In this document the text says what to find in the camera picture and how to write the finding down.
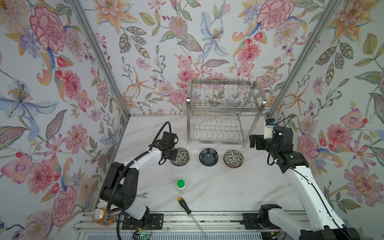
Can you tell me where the pink leaf pattern bowl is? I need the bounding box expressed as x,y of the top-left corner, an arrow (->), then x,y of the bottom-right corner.
171,148 -> 190,167

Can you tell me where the dark blue patterned bowl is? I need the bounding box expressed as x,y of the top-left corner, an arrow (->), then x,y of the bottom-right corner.
199,148 -> 219,167

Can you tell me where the olive leaf pattern bowl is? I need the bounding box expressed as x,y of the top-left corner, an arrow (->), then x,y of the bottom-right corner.
223,150 -> 244,168

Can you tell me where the stainless steel dish rack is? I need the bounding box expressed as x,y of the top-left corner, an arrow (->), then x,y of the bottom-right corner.
186,79 -> 267,148

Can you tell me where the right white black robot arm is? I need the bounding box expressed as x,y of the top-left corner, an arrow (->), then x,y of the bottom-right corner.
249,126 -> 361,240

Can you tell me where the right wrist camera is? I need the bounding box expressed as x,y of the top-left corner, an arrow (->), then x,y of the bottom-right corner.
264,118 -> 275,140

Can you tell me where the black corrugated cable conduit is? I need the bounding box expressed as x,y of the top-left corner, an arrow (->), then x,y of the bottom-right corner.
106,121 -> 172,214

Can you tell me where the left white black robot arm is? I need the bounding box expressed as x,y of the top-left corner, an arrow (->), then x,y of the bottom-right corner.
100,132 -> 179,221

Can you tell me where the green cap white bottle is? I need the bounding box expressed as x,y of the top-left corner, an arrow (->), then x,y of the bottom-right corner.
177,179 -> 187,194

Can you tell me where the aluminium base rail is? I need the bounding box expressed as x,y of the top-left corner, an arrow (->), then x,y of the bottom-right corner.
73,210 -> 331,233

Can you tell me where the black yellow screwdriver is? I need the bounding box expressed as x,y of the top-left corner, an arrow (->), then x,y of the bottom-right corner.
178,197 -> 209,240

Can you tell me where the silver wrench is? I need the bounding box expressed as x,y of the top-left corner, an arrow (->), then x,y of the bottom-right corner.
136,193 -> 148,199

